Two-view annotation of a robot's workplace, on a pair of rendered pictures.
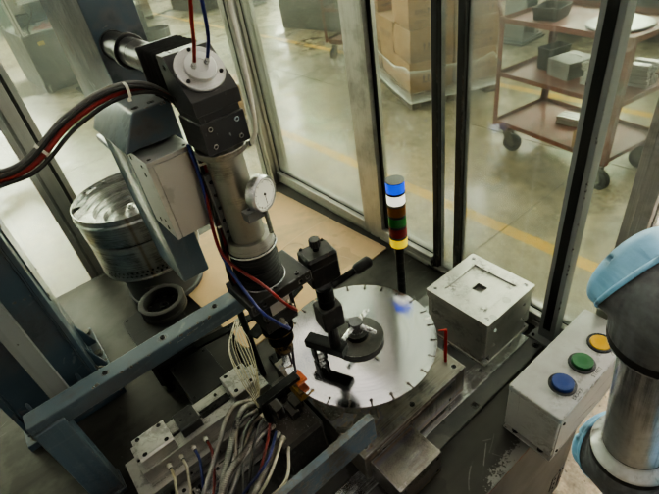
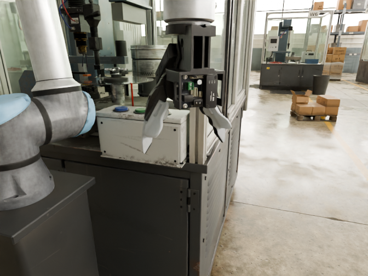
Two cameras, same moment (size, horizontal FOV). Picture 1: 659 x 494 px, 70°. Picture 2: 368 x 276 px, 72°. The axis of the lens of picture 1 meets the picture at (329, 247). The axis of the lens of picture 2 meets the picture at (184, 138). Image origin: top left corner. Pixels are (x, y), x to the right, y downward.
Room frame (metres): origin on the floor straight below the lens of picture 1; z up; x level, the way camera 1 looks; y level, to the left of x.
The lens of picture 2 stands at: (0.17, -1.12, 1.08)
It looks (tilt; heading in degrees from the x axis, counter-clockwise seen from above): 19 degrees down; 51
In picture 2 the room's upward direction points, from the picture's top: straight up
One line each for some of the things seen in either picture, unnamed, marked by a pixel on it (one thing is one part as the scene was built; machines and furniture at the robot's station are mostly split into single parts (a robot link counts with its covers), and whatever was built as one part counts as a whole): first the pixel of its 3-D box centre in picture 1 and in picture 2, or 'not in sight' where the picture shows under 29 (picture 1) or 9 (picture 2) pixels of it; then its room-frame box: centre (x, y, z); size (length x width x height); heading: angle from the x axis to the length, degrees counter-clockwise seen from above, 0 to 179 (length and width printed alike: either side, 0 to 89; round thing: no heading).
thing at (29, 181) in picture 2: not in sight; (16, 173); (0.20, -0.44, 0.80); 0.15 x 0.15 x 0.10
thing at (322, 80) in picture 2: not in sight; (320, 85); (7.00, 1.77, 0.24); 0.39 x 0.39 x 0.47
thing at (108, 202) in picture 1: (148, 241); (152, 71); (1.22, 0.54, 0.93); 0.31 x 0.31 x 0.36
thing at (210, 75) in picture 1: (180, 132); not in sight; (0.70, 0.19, 1.45); 0.35 x 0.07 x 0.28; 33
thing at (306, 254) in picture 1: (323, 284); (93, 25); (0.61, 0.02, 1.17); 0.06 x 0.05 x 0.20; 114
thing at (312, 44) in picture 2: not in sight; (291, 52); (7.54, 2.98, 1.01); 1.66 x 1.38 x 2.03; 123
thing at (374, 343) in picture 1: (357, 334); (116, 76); (0.67, -0.02, 0.96); 0.11 x 0.11 x 0.03
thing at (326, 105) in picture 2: not in sight; (313, 107); (4.42, 0.72, 0.18); 0.60 x 0.40 x 0.36; 137
